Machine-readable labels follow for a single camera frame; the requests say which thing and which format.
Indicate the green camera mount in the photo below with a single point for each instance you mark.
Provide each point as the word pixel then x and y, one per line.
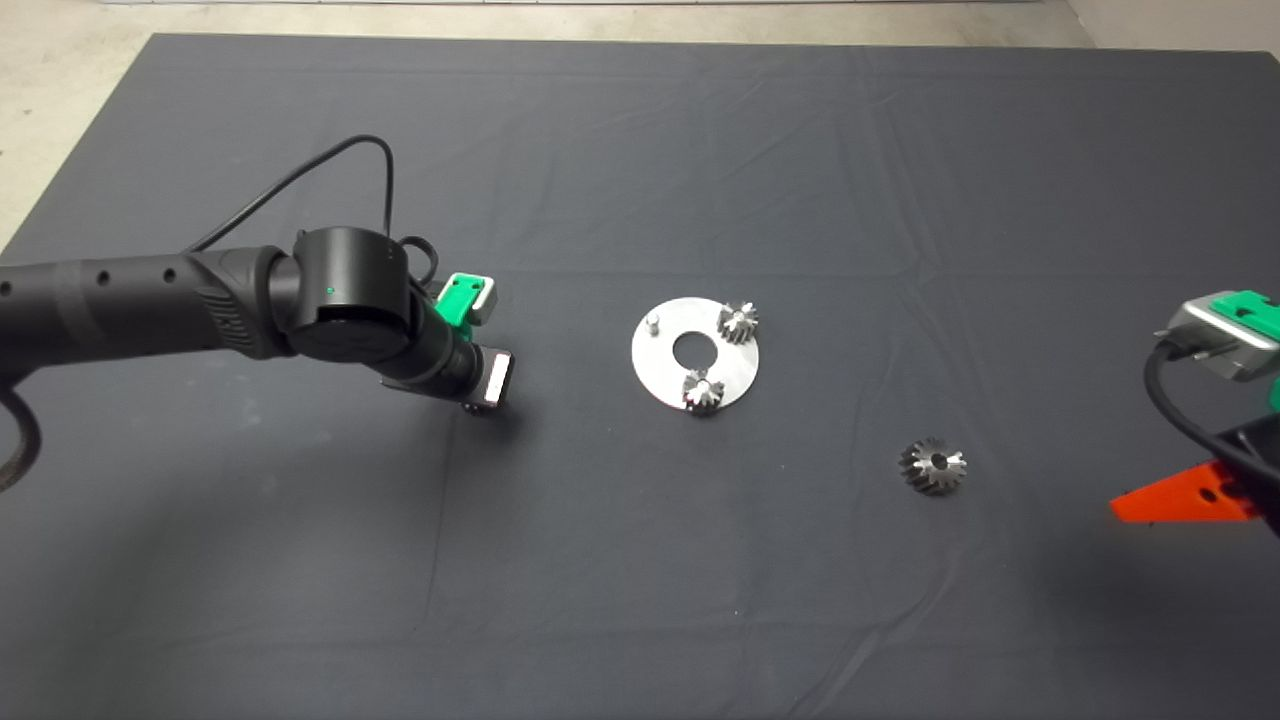
pixel 1255 310
pixel 458 300

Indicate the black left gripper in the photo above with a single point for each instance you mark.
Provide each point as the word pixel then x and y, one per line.
pixel 450 365

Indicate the dark grey table cloth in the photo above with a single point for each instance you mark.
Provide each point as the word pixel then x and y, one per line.
pixel 700 150

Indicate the green right camera mount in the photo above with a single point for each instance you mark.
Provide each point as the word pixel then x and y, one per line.
pixel 1255 310

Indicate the silver left camera box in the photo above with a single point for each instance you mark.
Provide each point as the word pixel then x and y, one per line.
pixel 486 302

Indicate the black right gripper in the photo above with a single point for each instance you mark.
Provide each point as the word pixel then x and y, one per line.
pixel 1262 470

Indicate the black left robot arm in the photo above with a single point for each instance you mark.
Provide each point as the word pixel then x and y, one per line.
pixel 150 305

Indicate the silver camera box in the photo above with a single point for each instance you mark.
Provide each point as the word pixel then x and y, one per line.
pixel 1215 340
pixel 486 302

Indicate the green left camera mount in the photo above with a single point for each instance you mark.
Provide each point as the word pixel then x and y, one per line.
pixel 458 300

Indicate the silver right camera box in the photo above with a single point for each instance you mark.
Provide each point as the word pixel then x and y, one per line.
pixel 1215 340

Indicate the larger steel gear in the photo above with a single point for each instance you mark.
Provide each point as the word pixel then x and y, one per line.
pixel 933 465

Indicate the small steel gear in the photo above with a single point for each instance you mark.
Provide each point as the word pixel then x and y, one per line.
pixel 738 322
pixel 703 390

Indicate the round metal plate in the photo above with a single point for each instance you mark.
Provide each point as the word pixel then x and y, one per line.
pixel 740 365

